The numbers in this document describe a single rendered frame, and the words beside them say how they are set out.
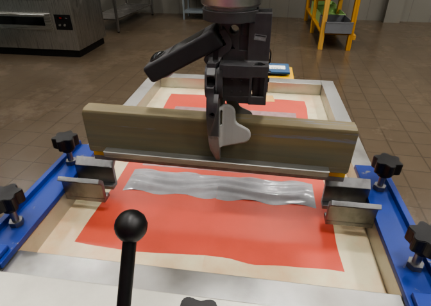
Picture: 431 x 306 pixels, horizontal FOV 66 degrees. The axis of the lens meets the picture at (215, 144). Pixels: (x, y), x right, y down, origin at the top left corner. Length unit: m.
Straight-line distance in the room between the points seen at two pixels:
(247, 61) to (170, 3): 7.69
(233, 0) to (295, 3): 7.32
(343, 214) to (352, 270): 0.08
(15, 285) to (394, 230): 0.49
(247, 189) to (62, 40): 4.66
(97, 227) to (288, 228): 0.32
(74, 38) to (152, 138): 4.55
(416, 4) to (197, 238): 7.79
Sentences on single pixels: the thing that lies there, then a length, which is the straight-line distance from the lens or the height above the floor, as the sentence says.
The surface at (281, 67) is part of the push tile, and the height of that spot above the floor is 0.97.
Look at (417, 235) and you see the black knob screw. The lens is 0.47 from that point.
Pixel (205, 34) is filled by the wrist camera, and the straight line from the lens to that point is 0.43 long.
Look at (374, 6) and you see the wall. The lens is 7.93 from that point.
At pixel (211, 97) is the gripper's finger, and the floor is 1.19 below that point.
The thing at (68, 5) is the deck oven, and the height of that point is 0.68.
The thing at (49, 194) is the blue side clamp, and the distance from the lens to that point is 0.62.
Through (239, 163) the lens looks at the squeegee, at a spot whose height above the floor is 1.07.
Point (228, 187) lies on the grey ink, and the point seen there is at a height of 0.96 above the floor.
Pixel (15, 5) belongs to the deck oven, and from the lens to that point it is 5.38.
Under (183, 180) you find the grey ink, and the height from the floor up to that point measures 0.96.
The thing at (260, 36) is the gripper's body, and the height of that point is 1.26.
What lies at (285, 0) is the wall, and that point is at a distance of 7.71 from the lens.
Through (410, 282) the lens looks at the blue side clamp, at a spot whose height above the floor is 1.00.
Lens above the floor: 1.36
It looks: 31 degrees down
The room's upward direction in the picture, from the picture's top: straight up
